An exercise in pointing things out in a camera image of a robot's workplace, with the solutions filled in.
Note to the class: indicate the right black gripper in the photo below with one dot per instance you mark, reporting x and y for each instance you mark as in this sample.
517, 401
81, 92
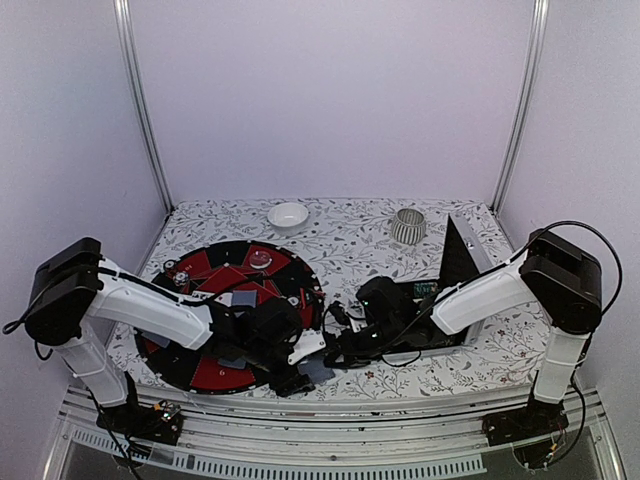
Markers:
353, 355

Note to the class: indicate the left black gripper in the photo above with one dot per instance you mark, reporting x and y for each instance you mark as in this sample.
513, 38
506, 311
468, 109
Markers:
291, 382

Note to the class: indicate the blue white chip stack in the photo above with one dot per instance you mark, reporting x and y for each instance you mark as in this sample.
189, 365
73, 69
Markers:
181, 278

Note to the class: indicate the dealt blue playing cards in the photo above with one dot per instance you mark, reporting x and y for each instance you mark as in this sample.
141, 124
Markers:
235, 363

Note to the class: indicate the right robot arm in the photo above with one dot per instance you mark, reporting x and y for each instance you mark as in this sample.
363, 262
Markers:
507, 351

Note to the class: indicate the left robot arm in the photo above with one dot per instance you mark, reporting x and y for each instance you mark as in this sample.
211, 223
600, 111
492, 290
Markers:
79, 285

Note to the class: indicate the upper poker chip row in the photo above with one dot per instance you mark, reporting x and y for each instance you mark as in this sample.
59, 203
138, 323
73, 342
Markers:
424, 289

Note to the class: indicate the round red black poker mat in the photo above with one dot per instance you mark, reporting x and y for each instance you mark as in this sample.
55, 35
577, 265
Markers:
215, 270

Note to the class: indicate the aluminium poker chip case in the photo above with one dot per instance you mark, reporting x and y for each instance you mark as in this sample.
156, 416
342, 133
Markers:
385, 300

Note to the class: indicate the striped grey white cup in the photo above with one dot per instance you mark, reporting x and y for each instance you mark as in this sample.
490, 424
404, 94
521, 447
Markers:
408, 226

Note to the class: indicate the white ceramic bowl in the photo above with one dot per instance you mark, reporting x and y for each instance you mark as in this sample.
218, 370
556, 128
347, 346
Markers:
288, 218

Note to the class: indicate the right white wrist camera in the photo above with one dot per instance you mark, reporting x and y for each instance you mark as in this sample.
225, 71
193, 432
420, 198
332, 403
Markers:
345, 316

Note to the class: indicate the front aluminium rail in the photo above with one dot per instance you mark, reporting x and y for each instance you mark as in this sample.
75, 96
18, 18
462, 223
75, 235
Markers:
240, 437

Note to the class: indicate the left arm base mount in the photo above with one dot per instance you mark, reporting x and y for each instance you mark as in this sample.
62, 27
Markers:
160, 423

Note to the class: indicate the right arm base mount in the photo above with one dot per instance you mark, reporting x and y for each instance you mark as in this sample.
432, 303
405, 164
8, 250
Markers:
535, 419

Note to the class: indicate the right aluminium frame post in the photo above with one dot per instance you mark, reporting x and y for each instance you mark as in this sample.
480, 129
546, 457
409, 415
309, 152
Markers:
531, 66

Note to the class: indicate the aluminium frame post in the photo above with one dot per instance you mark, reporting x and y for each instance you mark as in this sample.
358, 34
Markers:
531, 66
125, 30

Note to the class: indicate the left aluminium frame post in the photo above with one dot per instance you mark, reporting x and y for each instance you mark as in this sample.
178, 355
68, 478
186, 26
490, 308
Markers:
125, 30

